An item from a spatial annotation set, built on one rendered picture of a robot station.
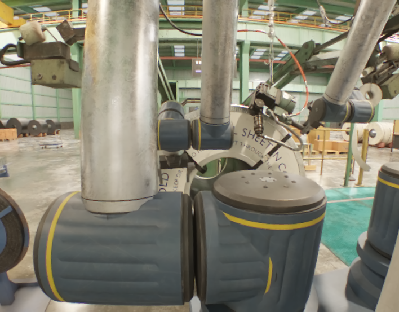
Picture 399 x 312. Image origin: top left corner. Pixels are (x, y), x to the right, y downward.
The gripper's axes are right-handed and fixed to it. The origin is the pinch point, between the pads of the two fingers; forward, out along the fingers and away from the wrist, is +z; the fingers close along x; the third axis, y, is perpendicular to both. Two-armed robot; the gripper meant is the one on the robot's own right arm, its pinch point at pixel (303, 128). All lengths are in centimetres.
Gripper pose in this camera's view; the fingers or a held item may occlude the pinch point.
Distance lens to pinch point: 141.4
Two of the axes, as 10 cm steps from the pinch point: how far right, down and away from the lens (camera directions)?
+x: 3.0, -7.4, 6.0
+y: 9.1, 4.2, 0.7
